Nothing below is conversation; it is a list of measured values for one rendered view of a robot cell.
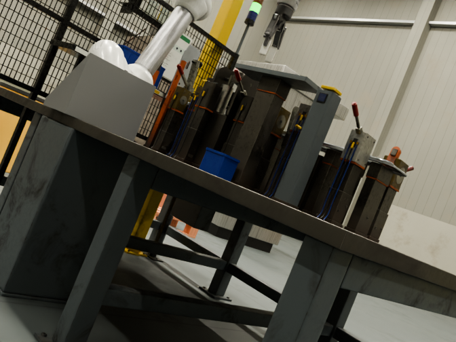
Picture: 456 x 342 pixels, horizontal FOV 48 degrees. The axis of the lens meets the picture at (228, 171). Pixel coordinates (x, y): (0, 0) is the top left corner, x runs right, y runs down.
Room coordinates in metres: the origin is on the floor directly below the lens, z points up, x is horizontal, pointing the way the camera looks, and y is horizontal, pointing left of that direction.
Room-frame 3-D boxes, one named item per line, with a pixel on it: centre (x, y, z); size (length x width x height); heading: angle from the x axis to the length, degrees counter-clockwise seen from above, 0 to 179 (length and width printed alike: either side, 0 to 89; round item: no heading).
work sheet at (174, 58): (3.20, 0.61, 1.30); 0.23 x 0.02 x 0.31; 139
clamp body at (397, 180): (2.22, -0.67, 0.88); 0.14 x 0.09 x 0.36; 139
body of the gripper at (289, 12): (2.14, 0.04, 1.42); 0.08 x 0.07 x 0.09; 158
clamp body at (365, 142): (1.93, -0.42, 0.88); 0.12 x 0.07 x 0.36; 139
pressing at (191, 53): (2.95, 0.45, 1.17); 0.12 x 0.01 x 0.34; 139
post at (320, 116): (1.88, -0.24, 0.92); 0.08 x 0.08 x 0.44; 49
